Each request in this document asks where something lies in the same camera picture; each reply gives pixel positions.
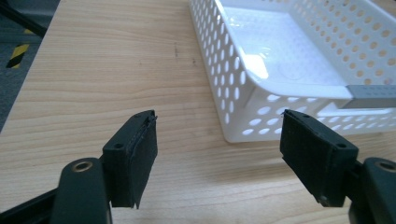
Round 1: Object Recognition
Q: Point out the black metal bar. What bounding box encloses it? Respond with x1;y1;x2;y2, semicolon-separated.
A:
0;0;49;39

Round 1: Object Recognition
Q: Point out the yellow black striped floor tape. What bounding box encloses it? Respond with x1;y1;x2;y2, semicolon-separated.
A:
5;28;35;70

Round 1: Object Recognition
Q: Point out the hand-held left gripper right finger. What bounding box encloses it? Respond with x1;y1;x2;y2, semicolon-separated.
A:
279;108;360;208

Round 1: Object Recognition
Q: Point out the white perforated plastic basket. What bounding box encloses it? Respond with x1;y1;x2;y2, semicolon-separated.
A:
188;0;396;144

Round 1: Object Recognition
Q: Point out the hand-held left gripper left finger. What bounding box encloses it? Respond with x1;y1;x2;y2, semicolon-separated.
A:
102;109;159;210

